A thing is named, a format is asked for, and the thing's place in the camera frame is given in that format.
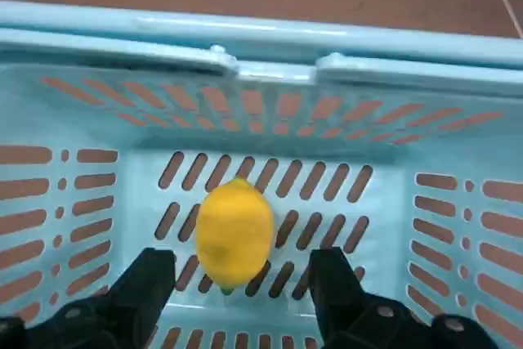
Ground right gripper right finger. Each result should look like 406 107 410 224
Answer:
308 247 498 349

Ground blue plastic basket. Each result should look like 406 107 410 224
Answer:
0 0 523 349

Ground yellow lemon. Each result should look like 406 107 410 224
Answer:
194 176 275 296

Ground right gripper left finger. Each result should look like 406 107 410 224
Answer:
0 247 177 349

